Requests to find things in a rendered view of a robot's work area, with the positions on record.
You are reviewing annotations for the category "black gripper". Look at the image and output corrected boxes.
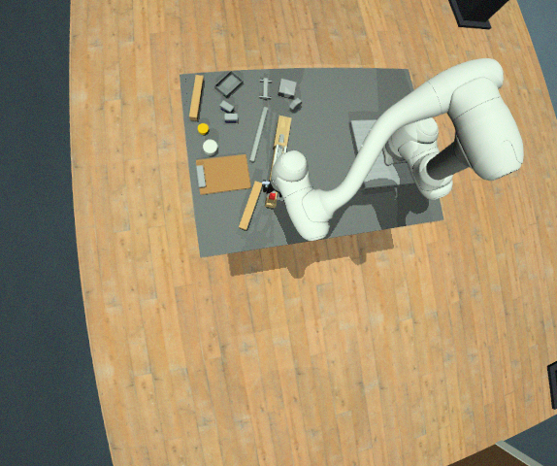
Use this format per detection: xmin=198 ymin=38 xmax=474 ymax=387
xmin=262 ymin=180 xmax=282 ymax=199

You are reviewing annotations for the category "yellow short cylinder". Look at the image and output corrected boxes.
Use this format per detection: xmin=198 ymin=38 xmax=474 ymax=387
xmin=198 ymin=123 xmax=209 ymax=135

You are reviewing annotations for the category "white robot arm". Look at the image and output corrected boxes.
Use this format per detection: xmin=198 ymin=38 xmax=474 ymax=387
xmin=271 ymin=58 xmax=524 ymax=241

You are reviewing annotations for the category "tan wooden bar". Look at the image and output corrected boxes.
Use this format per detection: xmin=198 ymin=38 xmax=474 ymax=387
xmin=189 ymin=75 xmax=204 ymax=121
xmin=239 ymin=181 xmax=262 ymax=230

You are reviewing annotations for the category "grey cylinder with white top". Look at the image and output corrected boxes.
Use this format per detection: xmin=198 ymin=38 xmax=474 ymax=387
xmin=203 ymin=140 xmax=217 ymax=155

